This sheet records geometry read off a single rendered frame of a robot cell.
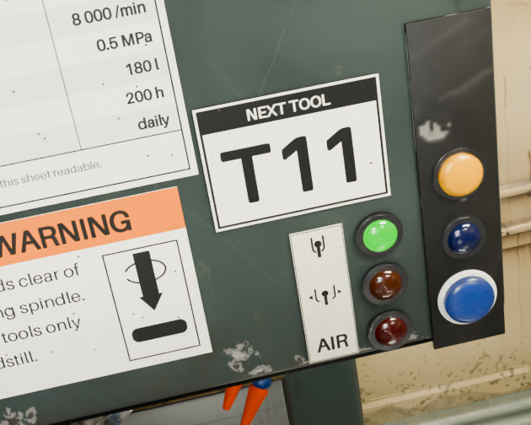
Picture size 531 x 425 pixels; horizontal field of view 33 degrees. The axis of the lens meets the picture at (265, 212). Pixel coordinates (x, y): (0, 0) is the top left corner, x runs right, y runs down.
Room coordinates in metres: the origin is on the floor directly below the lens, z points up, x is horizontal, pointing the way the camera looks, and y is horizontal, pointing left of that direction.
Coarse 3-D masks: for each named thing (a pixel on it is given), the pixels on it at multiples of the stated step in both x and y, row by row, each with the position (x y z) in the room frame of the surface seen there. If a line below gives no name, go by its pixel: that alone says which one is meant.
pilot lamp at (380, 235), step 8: (376, 224) 0.44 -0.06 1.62; (384, 224) 0.44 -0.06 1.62; (392, 224) 0.44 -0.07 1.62; (368, 232) 0.44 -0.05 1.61; (376, 232) 0.44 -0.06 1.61; (384, 232) 0.44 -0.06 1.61; (392, 232) 0.44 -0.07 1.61; (368, 240) 0.44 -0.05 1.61; (376, 240) 0.44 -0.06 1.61; (384, 240) 0.44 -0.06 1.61; (392, 240) 0.44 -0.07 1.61; (368, 248) 0.44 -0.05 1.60; (376, 248) 0.44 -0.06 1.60; (384, 248) 0.44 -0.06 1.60
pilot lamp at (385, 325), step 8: (384, 320) 0.44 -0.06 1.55; (392, 320) 0.44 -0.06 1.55; (400, 320) 0.44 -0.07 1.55; (376, 328) 0.44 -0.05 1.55; (384, 328) 0.44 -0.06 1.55; (392, 328) 0.44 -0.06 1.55; (400, 328) 0.44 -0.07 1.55; (376, 336) 0.44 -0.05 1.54; (384, 336) 0.44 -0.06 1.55; (392, 336) 0.44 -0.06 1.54; (400, 336) 0.44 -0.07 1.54; (384, 344) 0.44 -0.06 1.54; (392, 344) 0.44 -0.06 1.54
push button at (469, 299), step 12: (456, 288) 0.44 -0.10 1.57; (468, 288) 0.44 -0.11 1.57; (480, 288) 0.44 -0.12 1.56; (492, 288) 0.45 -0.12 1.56; (444, 300) 0.44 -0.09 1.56; (456, 300) 0.44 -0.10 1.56; (468, 300) 0.44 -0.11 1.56; (480, 300) 0.44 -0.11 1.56; (492, 300) 0.44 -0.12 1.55; (456, 312) 0.44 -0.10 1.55; (468, 312) 0.44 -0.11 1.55; (480, 312) 0.44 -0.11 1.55
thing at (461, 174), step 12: (456, 156) 0.44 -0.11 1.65; (468, 156) 0.44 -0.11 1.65; (444, 168) 0.44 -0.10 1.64; (456, 168) 0.44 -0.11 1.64; (468, 168) 0.44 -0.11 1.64; (480, 168) 0.44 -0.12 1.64; (444, 180) 0.44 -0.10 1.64; (456, 180) 0.44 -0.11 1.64; (468, 180) 0.44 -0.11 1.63; (480, 180) 0.45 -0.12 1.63; (456, 192) 0.44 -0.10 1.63; (468, 192) 0.44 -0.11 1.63
